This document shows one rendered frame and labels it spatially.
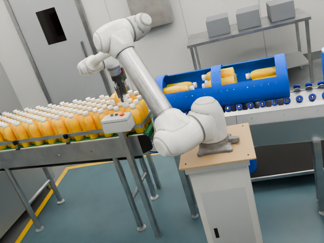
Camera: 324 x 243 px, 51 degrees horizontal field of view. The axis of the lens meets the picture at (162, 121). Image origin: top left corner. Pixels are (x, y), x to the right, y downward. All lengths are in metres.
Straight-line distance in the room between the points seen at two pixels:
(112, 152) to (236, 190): 1.12
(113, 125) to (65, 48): 3.89
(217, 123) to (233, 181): 0.31
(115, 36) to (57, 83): 4.69
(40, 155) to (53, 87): 3.58
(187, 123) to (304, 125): 0.99
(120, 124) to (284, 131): 1.09
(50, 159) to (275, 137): 1.75
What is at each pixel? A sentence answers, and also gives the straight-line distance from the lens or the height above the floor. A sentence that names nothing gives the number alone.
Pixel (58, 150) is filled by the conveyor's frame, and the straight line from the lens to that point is 2.80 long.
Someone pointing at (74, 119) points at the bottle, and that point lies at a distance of 2.64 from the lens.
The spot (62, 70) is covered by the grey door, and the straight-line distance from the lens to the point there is 6.22.
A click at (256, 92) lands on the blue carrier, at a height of 1.06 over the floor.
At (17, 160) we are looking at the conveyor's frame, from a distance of 3.12.
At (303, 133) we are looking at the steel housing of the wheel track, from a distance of 2.41.
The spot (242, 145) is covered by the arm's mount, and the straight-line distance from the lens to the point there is 1.76.
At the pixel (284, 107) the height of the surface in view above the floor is 0.92.
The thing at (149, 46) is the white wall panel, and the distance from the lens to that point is 5.70.
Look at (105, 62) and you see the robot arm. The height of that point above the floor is 1.45.
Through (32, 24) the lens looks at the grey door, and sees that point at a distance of 6.22.
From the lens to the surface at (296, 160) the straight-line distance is 3.15.
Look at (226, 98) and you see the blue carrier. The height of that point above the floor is 1.05.
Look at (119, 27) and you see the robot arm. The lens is 1.75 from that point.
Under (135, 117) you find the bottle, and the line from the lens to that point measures 2.39.
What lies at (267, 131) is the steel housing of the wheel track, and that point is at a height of 0.76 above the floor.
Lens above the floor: 1.90
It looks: 23 degrees down
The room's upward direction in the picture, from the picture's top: 17 degrees counter-clockwise
